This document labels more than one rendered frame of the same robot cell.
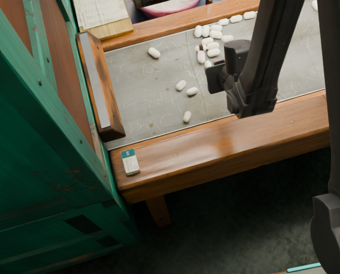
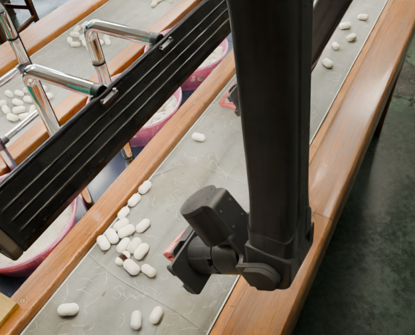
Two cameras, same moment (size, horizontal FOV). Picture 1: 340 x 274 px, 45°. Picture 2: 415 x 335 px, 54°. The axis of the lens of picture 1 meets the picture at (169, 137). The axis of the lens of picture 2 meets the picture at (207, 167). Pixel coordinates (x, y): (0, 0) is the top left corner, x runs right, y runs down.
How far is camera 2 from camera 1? 0.37 m
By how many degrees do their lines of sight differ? 31
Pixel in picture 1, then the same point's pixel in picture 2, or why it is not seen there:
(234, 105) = (271, 275)
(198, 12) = (87, 223)
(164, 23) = (54, 264)
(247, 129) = (259, 301)
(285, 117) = not seen: hidden behind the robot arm
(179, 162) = not seen: outside the picture
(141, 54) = (50, 326)
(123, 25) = not seen: outside the picture
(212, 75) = (184, 268)
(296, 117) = not seen: hidden behind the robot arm
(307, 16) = (199, 151)
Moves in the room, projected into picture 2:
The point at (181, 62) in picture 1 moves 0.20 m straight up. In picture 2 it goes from (112, 292) to (81, 233)
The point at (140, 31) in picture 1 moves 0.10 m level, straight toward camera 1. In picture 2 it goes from (28, 297) to (64, 327)
